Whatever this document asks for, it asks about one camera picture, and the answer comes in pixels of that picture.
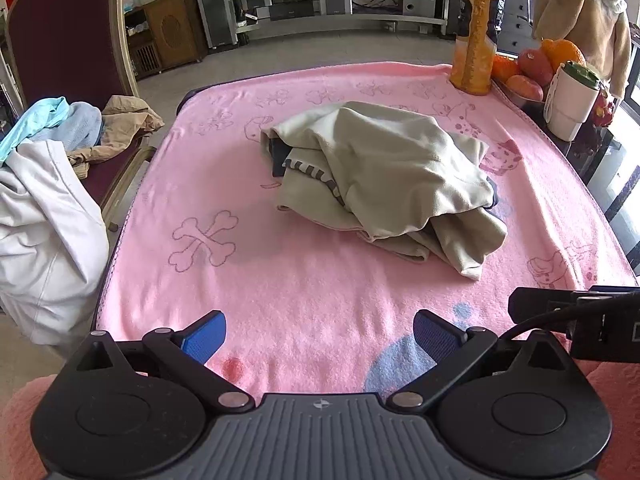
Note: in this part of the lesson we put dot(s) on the orange juice bottle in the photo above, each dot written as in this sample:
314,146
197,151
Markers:
477,25

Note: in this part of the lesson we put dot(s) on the maroon chair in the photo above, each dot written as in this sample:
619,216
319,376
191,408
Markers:
65,35

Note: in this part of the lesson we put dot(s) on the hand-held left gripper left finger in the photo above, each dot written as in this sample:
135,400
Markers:
204,338

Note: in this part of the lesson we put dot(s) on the beige sweatshirt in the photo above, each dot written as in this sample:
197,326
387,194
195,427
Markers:
395,175

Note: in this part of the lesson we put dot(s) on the wooden cabinet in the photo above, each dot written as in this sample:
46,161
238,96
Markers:
167,30

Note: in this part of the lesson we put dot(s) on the metal fruit bowl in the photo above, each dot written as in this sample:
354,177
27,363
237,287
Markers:
515,97

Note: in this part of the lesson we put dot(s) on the red packet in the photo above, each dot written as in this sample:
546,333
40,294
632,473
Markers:
605,107

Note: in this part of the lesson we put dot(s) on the small orange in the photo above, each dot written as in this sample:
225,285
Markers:
504,67

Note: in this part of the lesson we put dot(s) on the silver speaker box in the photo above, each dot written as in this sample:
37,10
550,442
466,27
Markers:
335,2

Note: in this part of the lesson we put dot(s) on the large orange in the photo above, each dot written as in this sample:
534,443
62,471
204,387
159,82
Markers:
562,54

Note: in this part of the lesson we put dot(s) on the grey television stand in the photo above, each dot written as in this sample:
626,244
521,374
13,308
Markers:
345,25

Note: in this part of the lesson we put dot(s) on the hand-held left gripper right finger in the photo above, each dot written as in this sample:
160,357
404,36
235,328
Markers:
436,339

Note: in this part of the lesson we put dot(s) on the light blue garment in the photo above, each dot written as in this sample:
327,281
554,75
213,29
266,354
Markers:
35,120

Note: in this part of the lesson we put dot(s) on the pink printed blanket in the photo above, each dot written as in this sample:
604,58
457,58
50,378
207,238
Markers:
300,280

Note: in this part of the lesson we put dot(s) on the tall grey speaker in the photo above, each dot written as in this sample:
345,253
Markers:
212,5

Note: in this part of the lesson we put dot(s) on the red-orange fruit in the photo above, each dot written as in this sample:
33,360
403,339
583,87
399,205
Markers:
525,88

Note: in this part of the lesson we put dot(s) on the red apple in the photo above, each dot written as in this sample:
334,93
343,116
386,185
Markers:
535,66

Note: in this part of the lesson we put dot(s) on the dark subwoofer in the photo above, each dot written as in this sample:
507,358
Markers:
422,3

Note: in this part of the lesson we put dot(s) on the white jacket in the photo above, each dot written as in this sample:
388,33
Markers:
45,240

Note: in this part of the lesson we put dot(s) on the tan coat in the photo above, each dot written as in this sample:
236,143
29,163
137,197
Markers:
585,10

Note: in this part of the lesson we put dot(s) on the tan garment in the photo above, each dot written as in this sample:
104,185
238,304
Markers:
125,125

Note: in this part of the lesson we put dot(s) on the white cup with green lid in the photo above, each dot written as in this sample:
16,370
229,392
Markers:
572,102

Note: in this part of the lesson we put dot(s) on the grey drawer chest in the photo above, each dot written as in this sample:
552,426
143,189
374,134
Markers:
517,22

